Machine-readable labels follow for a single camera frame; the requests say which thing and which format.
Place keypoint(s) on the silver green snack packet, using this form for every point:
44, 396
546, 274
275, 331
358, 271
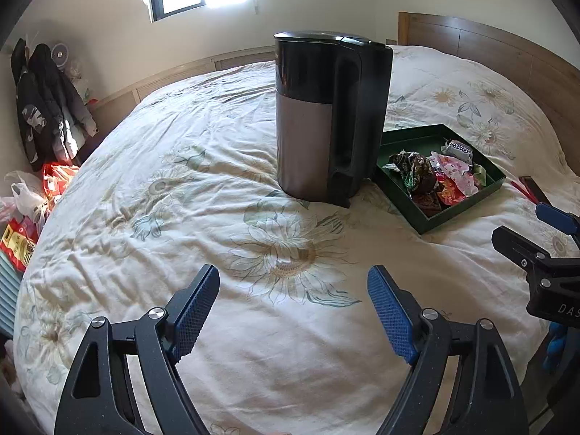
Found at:
480, 174

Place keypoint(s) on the green cardboard tray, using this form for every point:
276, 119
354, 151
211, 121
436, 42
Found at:
408, 208

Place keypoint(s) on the white and blue snack packet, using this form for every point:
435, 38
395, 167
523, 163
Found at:
457, 149

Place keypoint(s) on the hanging white plastic bag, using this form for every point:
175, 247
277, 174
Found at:
79, 84

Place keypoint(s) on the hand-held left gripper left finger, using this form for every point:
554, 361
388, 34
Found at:
197, 312

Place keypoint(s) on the brown snack packet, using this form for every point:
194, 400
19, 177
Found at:
417, 170

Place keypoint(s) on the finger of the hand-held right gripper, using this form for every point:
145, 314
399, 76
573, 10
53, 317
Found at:
557, 220
516, 247

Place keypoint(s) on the long red snack packet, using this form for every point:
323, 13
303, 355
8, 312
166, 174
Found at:
448, 192

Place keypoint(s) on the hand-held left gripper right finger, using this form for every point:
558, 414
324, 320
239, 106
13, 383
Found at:
392, 312

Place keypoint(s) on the black camouflage jacket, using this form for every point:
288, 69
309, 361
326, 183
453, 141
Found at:
31, 113

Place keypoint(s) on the black and grey electric kettle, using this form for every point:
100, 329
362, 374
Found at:
312, 136

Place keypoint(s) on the brown wooden headboard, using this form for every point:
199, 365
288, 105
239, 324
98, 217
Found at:
498, 50

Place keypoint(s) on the beige coat with fur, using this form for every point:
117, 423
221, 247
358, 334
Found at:
7, 362

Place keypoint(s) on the red orange plastic bag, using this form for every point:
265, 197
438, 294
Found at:
59, 181

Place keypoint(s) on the person's right hand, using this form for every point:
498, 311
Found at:
556, 349

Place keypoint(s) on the black and grey puffer jacket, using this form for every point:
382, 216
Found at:
63, 108

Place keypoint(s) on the pink snack packet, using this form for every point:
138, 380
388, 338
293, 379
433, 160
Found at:
455, 172

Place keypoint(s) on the small white fan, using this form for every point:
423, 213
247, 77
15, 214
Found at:
59, 53

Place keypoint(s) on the dark red snack packet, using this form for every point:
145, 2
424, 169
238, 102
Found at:
426, 203

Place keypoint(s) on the blue ribbed suitcase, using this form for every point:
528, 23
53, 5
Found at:
9, 299

